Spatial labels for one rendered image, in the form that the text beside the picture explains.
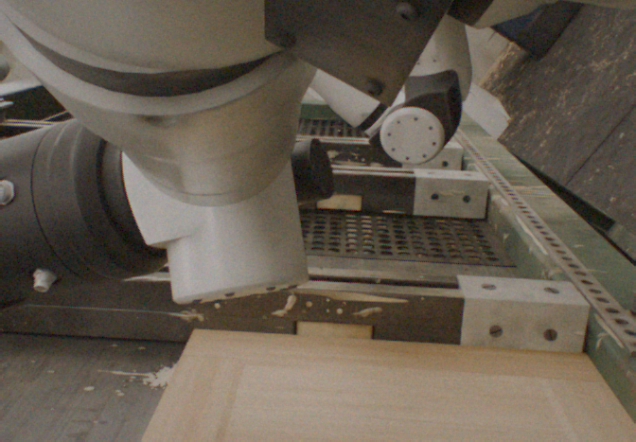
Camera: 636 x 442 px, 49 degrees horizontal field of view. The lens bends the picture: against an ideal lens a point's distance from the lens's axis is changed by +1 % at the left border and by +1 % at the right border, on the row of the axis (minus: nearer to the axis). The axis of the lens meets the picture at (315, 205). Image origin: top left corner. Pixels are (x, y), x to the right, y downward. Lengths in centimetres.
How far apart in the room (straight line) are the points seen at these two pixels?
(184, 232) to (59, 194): 6
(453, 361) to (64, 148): 47
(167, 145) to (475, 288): 61
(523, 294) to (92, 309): 45
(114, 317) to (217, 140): 62
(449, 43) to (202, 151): 67
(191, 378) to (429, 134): 40
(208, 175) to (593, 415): 52
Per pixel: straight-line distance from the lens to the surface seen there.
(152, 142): 16
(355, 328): 73
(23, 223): 36
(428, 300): 72
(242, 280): 30
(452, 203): 122
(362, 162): 147
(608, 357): 73
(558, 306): 75
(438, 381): 68
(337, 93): 86
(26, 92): 200
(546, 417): 66
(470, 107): 457
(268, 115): 16
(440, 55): 82
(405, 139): 84
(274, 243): 31
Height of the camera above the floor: 129
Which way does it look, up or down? 7 degrees down
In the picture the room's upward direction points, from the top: 58 degrees counter-clockwise
